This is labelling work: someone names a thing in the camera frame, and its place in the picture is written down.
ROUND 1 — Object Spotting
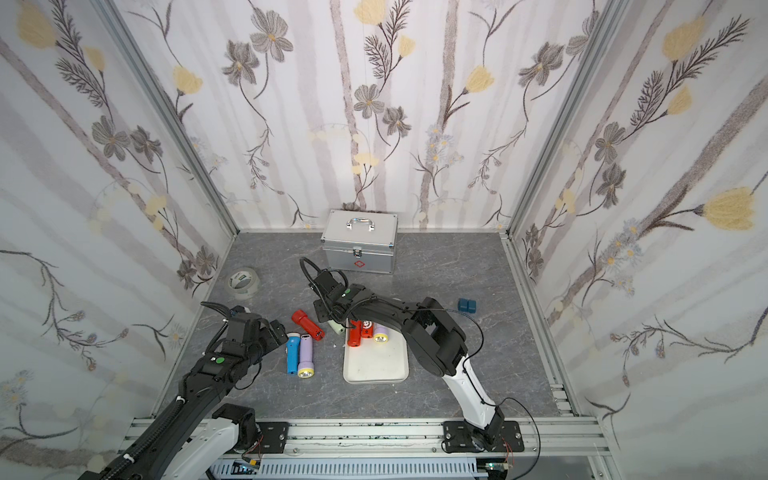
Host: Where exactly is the plain red flashlight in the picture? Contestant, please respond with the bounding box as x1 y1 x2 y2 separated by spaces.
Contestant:
347 320 362 348

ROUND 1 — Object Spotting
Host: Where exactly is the purple flashlight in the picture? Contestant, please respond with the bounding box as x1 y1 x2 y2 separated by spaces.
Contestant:
297 334 315 379
373 324 389 343

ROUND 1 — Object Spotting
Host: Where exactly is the green flashlight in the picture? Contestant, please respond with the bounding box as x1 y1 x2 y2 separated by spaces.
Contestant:
327 320 346 336

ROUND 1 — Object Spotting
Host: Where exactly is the red flashlight white head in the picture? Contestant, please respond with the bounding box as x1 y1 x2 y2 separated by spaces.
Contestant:
361 321 374 338

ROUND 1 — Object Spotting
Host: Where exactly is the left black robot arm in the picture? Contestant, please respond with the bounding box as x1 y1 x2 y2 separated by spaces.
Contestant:
80 301 288 479

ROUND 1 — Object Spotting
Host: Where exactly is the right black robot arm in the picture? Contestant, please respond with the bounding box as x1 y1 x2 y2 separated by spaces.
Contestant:
299 257 525 454

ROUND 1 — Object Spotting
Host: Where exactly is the purple flashlight beside blue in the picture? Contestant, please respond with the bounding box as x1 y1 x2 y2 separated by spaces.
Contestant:
297 334 315 379

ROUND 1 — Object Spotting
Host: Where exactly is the clear tape roll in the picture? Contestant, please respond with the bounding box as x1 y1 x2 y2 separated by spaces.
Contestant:
227 267 261 300

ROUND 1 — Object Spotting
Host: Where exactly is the silver aluminium case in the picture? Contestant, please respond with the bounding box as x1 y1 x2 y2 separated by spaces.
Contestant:
321 210 398 274

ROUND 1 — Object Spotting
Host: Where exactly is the white plastic tray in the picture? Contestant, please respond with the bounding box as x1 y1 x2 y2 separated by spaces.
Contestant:
343 329 410 384

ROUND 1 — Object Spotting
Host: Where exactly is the teal plastic block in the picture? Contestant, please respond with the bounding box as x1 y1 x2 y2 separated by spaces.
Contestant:
457 298 477 314

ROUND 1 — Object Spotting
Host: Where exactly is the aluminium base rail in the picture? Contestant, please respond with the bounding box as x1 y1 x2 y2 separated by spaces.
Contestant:
144 417 621 479

